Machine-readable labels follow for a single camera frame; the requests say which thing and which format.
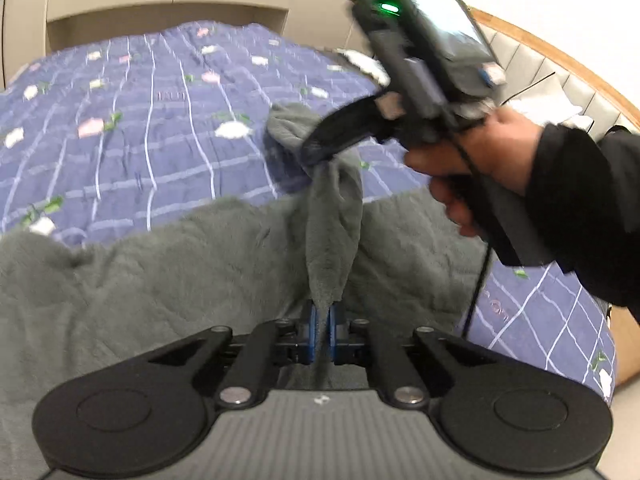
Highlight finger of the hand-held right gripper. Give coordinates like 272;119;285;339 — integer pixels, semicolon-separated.
300;92;401;166

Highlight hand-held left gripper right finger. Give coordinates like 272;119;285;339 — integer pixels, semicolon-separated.
327;302;494;409

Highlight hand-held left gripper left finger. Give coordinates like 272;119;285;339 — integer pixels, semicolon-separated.
147;300;322;409

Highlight grey fleece pants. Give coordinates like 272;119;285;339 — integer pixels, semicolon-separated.
0;102;493;480

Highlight person's right hand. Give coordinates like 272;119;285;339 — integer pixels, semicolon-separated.
404;109;544;238

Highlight white patterned pillow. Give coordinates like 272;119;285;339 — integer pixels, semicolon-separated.
331;49;392;87

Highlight padded headboard with wooden trim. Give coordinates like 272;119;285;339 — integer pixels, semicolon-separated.
470;7;640;133

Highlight white cloth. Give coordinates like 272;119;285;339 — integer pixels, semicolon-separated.
509;94;595;130

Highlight blue checked floral blanket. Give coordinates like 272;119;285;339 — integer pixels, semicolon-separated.
0;21;619;406

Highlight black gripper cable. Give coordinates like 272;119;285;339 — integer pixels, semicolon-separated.
452;135;497;339

